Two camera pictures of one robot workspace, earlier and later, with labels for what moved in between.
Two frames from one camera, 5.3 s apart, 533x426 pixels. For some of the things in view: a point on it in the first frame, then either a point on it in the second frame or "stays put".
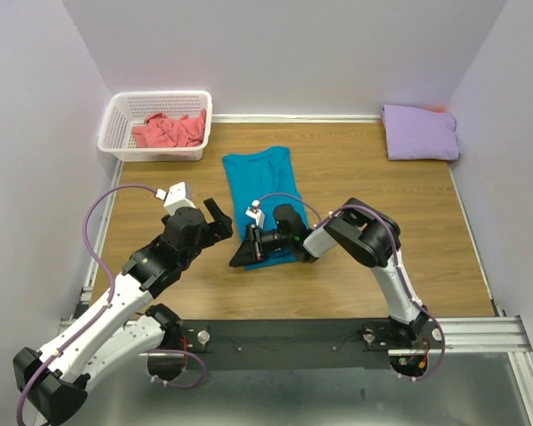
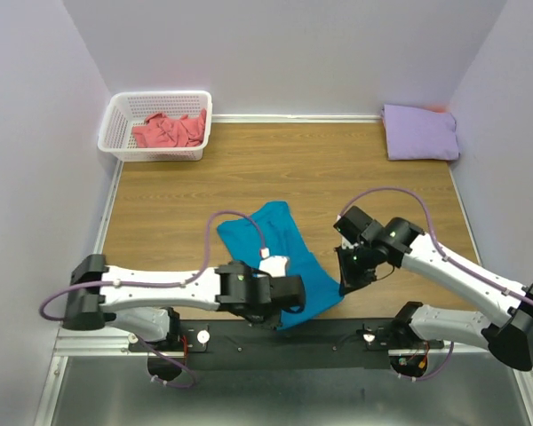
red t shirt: x=161 y=131 stays put
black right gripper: x=250 y=250 -> x=350 y=280
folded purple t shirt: x=415 y=134 stays put
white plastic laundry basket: x=156 y=126 stays put
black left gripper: x=219 y=229 -> x=272 y=322
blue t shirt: x=253 y=176 -> x=271 y=232
